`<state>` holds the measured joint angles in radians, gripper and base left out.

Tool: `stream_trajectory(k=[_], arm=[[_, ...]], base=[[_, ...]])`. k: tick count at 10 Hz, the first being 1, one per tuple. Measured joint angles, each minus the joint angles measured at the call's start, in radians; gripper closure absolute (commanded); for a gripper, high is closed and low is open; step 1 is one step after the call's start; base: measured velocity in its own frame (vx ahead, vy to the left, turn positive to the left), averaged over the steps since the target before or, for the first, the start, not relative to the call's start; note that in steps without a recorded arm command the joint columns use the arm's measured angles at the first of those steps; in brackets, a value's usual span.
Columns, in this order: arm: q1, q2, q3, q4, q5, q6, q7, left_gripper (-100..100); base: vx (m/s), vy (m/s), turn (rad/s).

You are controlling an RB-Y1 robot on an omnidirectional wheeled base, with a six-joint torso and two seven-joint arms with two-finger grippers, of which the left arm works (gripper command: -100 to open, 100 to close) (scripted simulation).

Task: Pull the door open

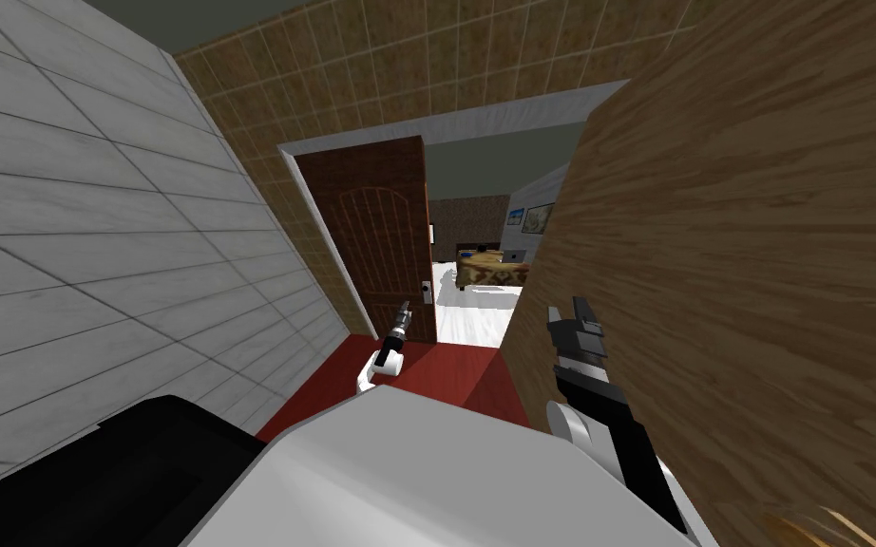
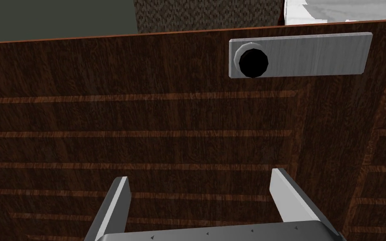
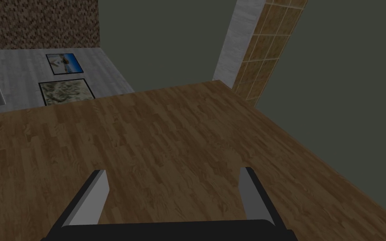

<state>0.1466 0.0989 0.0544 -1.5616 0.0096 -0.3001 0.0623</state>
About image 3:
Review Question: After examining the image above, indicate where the blue framed picture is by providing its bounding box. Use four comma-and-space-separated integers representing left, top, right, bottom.
45, 53, 85, 76

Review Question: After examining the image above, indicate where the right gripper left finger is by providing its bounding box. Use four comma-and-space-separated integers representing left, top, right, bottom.
57, 169, 110, 228

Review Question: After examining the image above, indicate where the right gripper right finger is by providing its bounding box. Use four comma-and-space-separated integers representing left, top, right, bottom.
238, 167, 282, 227

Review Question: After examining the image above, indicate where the beige framed picture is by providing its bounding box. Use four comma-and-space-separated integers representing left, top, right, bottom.
38, 78, 96, 107

